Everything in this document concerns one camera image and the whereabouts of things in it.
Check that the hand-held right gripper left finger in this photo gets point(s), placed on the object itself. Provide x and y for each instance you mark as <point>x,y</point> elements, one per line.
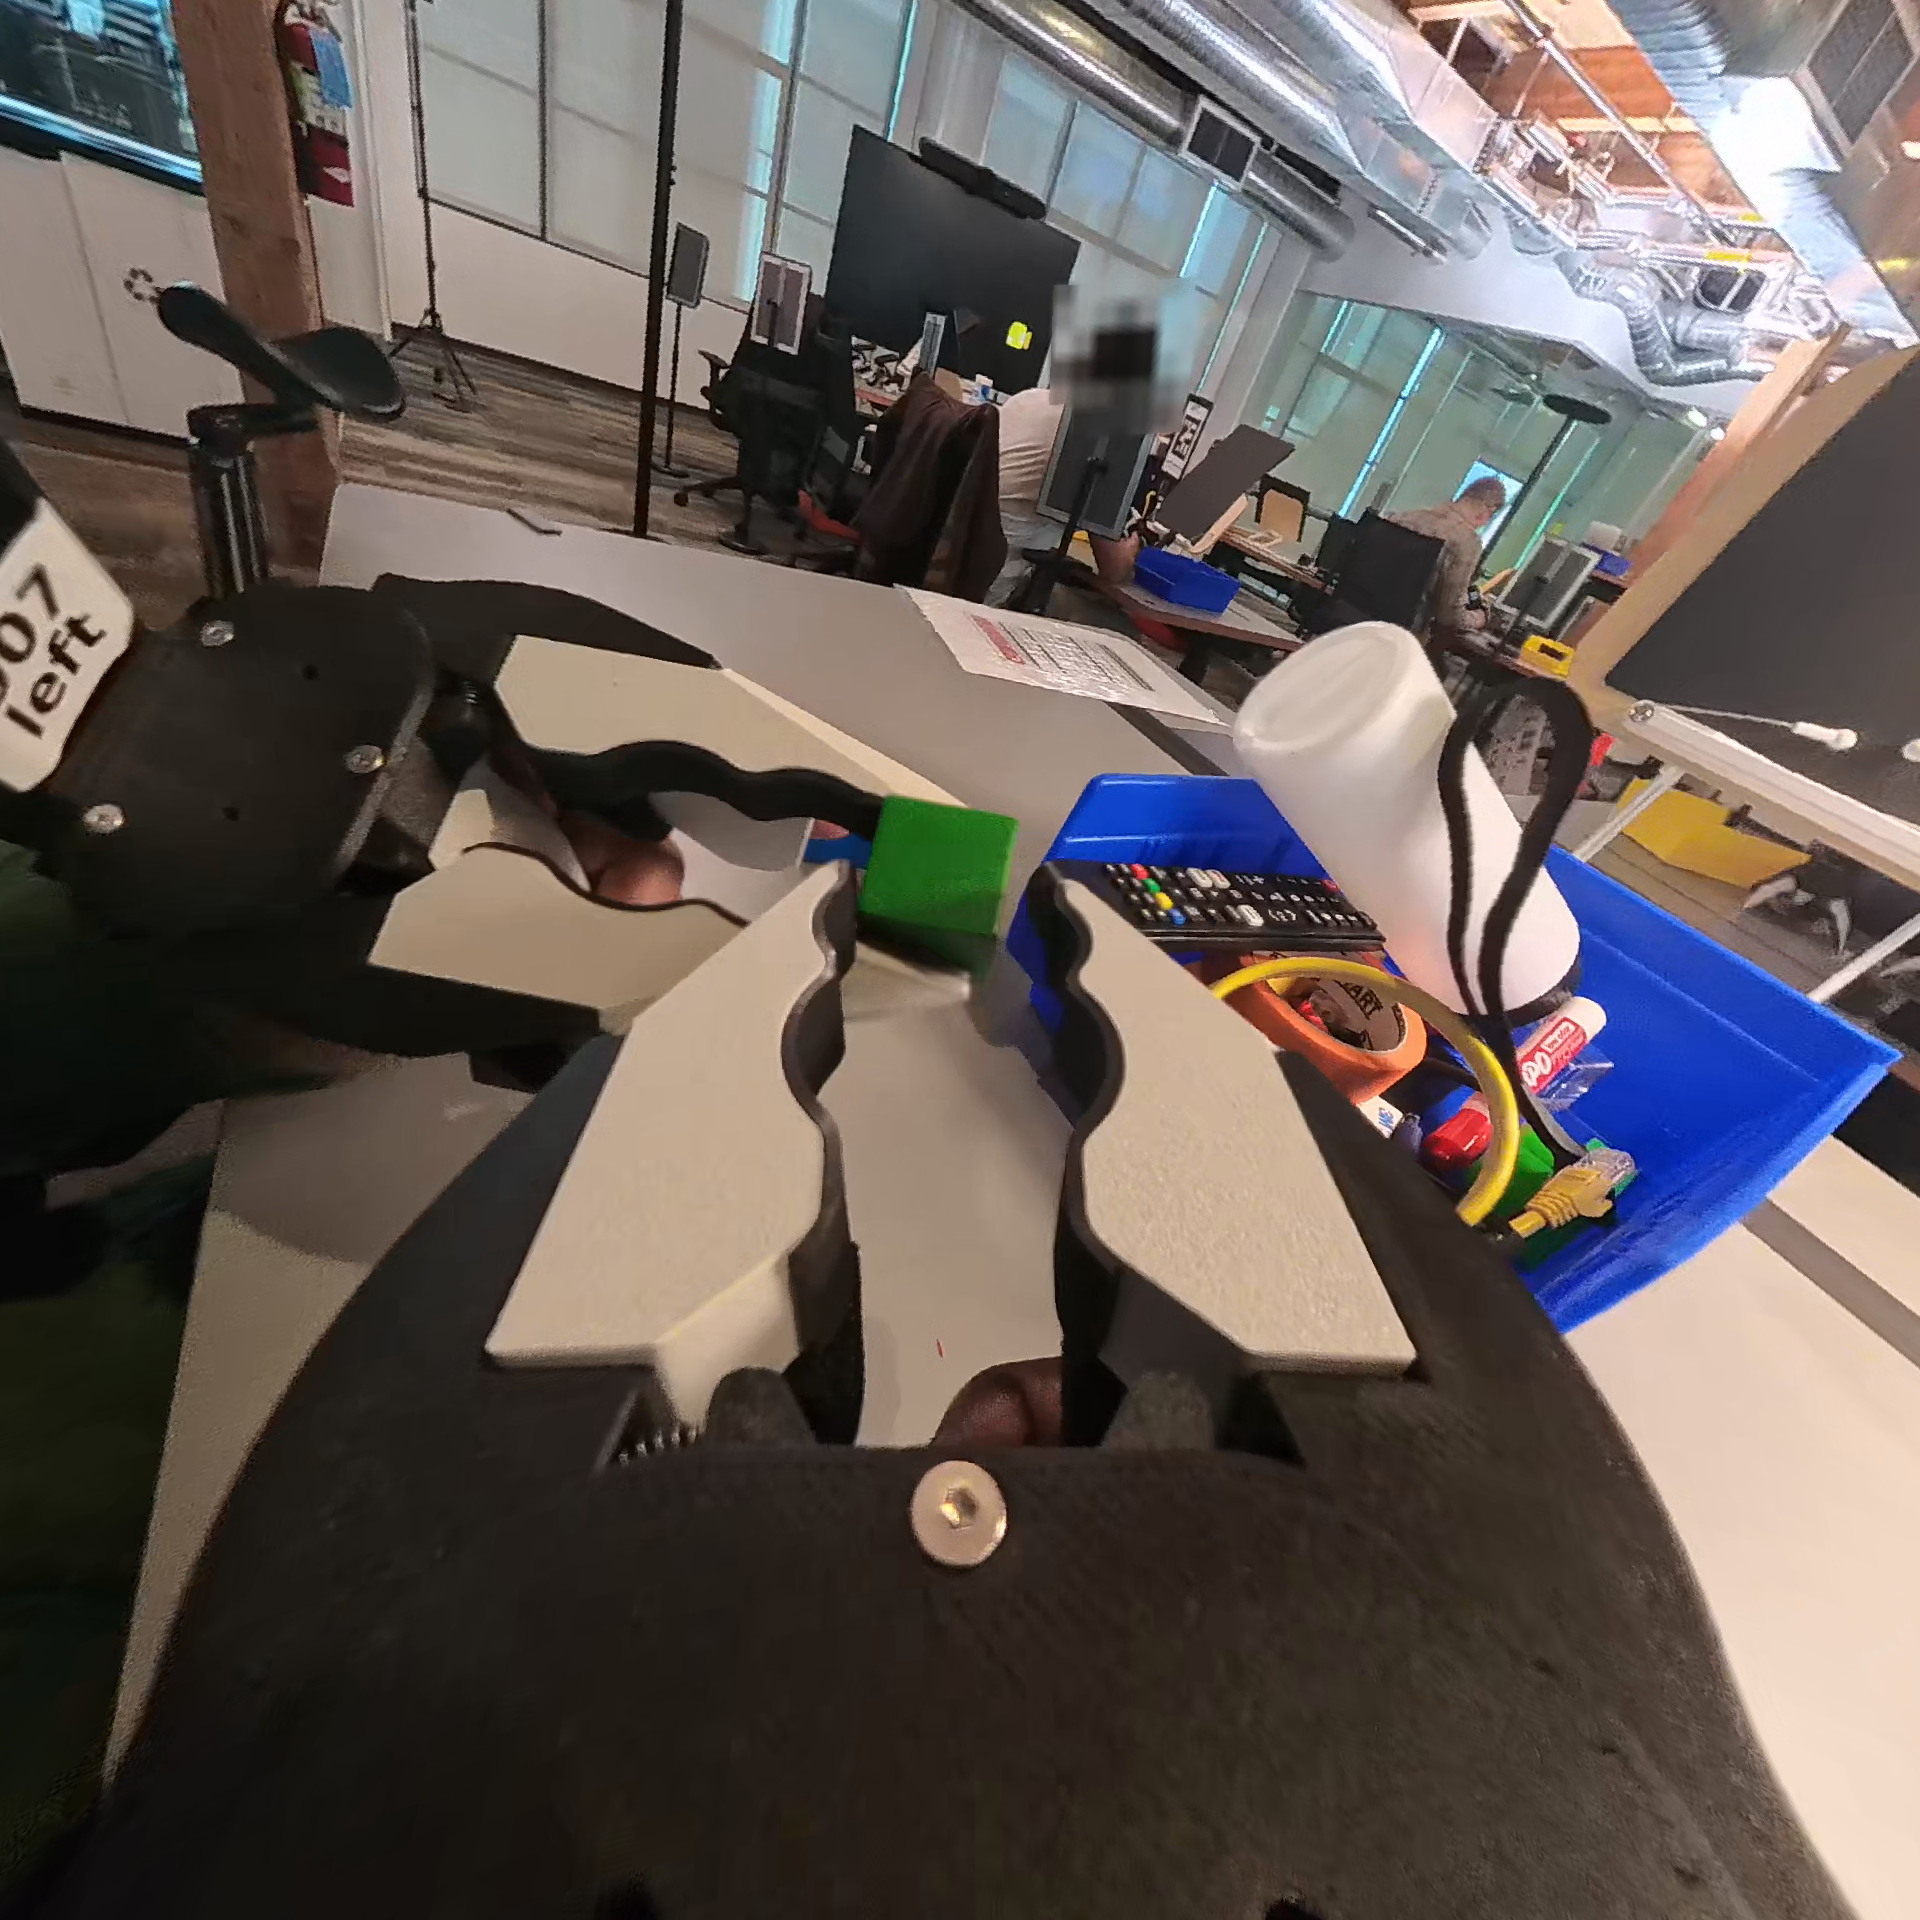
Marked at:
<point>675,1200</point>

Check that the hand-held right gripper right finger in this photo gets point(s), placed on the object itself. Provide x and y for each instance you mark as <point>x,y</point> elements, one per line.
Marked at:
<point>1245,1215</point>

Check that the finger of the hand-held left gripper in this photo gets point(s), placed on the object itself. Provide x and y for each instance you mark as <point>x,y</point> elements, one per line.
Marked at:
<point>511,931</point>
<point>646,697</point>

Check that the blue plastic block with knob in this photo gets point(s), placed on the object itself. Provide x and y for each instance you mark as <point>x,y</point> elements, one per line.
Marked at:
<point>837,851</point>

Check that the green foam cube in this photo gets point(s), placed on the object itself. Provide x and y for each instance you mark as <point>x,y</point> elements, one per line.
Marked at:
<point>938,879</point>

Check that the large blue plastic bin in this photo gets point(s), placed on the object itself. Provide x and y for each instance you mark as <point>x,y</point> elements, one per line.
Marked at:
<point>1695,1049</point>

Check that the person's left forearm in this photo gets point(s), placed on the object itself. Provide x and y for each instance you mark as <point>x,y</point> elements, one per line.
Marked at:
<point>90,1049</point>

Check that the person's left hand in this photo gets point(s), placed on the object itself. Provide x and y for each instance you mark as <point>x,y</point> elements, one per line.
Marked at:
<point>629,869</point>

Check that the orange tape roll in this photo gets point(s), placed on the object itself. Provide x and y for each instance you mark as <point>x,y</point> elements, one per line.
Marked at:
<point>1319,1065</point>

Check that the black remote control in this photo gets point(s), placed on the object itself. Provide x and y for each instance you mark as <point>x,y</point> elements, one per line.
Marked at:
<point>1231,907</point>

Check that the black office chair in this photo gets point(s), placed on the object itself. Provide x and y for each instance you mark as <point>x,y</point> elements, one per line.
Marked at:
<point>781,422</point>

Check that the white red marker pen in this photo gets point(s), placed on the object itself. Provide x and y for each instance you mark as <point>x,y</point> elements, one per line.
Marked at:
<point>1554,1049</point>

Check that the black stand with paddle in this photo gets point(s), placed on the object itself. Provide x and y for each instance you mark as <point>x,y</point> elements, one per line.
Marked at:
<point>301,360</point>

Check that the white printed paper sheet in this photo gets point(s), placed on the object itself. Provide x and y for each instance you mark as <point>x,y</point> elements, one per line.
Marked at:
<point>1050,645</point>

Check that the black pole with ribbed disc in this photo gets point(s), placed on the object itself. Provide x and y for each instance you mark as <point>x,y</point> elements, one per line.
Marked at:
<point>662,225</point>

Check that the white recycling cabinet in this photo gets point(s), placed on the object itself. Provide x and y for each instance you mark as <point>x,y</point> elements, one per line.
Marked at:
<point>90,301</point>

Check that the white plastic bottle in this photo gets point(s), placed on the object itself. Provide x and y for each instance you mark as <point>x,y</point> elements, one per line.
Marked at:
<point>1350,751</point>

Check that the grey monitor on stand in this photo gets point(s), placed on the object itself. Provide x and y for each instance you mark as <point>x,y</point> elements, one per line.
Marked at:
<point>1103,481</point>

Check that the black computer monitor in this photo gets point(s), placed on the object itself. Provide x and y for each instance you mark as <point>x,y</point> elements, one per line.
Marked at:
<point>932,254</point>

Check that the small blue bin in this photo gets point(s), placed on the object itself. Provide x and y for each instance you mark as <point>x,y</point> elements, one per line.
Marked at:
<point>1186,582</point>

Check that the long wooden table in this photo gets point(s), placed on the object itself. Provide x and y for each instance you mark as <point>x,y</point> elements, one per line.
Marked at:
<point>1245,630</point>

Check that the yellow storage bin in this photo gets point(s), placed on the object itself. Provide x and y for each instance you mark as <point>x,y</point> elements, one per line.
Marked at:
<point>1695,839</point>
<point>1549,653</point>

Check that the open laptop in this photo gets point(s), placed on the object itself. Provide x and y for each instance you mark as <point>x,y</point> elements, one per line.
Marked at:
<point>1223,481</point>

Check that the red fire extinguisher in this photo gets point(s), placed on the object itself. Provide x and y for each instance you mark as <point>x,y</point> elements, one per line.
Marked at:
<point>324,135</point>

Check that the person's green jacket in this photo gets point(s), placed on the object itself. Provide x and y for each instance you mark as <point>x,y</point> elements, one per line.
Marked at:
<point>77,1499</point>

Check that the white metal stand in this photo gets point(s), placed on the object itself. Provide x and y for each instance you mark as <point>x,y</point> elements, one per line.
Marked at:
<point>1771,765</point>

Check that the dark panel with wooden edge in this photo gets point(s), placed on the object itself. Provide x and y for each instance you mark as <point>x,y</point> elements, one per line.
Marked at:
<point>1800,600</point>

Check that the wooden support post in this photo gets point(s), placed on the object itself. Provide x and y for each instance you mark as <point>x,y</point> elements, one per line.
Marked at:
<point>254,225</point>

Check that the metal air duct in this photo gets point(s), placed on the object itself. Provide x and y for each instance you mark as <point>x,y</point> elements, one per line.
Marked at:
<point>1200,106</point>
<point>1651,301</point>

